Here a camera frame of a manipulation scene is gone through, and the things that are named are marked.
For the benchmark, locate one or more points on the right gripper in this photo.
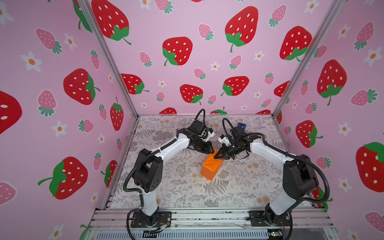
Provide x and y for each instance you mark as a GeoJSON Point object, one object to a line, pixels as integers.
{"type": "Point", "coordinates": [223, 154]}

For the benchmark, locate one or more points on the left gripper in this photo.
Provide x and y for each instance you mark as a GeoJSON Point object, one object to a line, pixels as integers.
{"type": "Point", "coordinates": [207, 149]}

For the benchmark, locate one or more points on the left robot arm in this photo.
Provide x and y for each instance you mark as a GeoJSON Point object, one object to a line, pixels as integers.
{"type": "Point", "coordinates": [147, 172]}

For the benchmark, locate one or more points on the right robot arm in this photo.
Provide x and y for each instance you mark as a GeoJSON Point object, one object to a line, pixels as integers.
{"type": "Point", "coordinates": [299, 177]}

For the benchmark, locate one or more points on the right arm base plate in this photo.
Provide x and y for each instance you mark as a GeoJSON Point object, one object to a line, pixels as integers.
{"type": "Point", "coordinates": [268, 219]}

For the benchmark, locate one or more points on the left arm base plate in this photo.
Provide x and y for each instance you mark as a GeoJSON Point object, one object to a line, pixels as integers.
{"type": "Point", "coordinates": [140, 220]}

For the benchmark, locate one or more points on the aluminium front rail frame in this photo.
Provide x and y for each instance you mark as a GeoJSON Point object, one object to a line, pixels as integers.
{"type": "Point", "coordinates": [213, 224]}

